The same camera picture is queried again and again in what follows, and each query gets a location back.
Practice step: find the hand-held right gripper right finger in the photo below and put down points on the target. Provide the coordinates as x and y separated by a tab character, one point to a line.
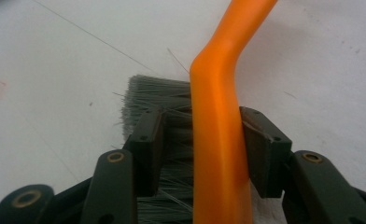
265	155

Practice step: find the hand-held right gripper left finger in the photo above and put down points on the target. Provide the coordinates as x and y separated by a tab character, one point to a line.
147	146

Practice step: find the orange brush with grey bristles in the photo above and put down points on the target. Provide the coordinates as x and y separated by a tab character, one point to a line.
218	124

